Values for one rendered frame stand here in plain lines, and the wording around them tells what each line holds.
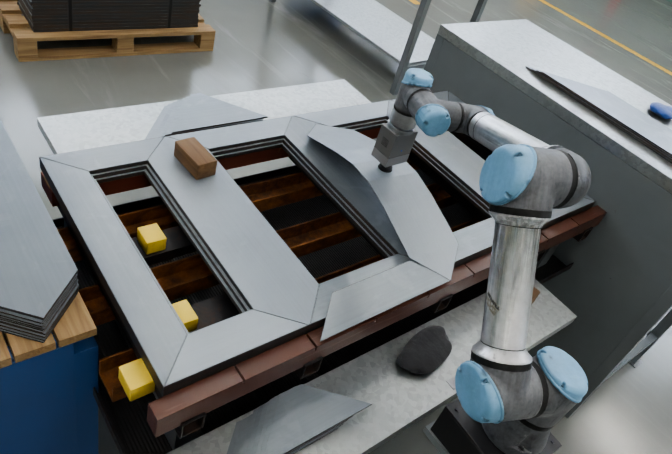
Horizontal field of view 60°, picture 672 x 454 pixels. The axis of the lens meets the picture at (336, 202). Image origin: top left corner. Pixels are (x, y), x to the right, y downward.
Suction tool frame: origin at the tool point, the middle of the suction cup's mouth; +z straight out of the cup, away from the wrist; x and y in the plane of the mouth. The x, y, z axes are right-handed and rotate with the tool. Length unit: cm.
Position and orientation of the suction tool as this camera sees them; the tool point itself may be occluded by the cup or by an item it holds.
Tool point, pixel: (383, 171)
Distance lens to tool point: 167.9
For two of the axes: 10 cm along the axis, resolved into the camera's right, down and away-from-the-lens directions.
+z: -2.5, 7.6, 6.0
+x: 5.9, 6.1, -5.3
